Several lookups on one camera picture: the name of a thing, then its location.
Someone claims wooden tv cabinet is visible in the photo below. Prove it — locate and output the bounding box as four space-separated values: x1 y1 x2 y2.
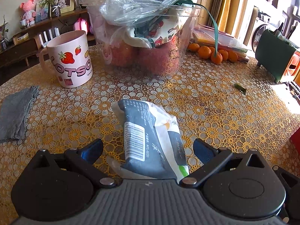
1 9 90 84

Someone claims white blue tissue pack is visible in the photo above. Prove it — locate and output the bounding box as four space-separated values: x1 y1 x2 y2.
106 99 189 181

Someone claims grey folded cloth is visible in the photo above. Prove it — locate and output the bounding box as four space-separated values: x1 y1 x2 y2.
1 86 39 143

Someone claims yellow curtain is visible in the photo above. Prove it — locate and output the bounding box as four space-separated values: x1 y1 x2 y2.
206 0 246 36

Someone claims pink strawberry mug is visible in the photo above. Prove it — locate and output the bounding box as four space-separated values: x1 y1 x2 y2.
39 30 93 88

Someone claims orange mandarin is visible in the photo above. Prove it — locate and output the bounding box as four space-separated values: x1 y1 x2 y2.
187 43 200 52
228 51 238 62
197 46 212 59
211 51 223 65

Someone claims photo frame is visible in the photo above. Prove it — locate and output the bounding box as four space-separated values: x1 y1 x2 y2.
51 0 74 17

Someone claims white router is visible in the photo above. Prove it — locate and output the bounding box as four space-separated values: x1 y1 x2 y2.
39 27 60 48

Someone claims pink plush toy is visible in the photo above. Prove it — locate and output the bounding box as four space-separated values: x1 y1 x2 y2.
20 0 36 26

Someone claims red white cardboard box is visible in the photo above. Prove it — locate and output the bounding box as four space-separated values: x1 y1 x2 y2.
290 128 300 154

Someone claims small potted grass plant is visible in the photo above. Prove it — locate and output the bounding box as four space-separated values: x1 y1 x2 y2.
34 0 68 18

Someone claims white washing machine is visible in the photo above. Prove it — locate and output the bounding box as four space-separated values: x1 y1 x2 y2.
243 5 282 52

